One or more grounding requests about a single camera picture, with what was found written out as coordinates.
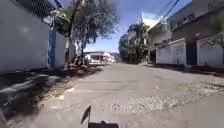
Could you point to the low distant building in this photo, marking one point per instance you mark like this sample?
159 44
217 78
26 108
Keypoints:
96 57

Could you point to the clump of green trees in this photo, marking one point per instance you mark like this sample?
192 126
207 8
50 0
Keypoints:
136 43

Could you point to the grey concrete road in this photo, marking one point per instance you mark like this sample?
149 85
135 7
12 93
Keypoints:
133 90

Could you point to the large leafy tree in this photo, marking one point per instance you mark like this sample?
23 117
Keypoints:
93 23

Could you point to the dirt verge with grass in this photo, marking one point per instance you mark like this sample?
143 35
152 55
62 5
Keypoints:
30 90

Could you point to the grey multi-storey building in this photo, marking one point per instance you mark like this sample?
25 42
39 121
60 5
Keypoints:
193 20

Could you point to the white wall with gates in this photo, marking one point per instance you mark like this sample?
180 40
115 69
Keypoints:
171 52

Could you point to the long white wall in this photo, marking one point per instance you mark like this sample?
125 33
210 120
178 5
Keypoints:
23 40

